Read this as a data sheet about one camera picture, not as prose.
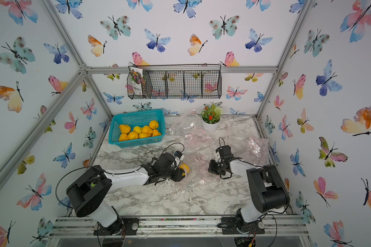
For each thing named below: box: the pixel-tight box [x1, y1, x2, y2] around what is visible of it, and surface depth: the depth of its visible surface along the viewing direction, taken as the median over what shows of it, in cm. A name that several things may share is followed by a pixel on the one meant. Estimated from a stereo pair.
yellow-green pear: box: [133, 126, 143, 134], surface depth 109 cm
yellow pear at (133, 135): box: [127, 131, 139, 140], surface depth 104 cm
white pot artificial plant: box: [200, 101, 224, 132], surface depth 104 cm
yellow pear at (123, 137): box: [119, 133, 130, 142], surface depth 103 cm
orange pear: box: [119, 124, 131, 134], surface depth 109 cm
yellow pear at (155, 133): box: [152, 129, 162, 137], surface depth 105 cm
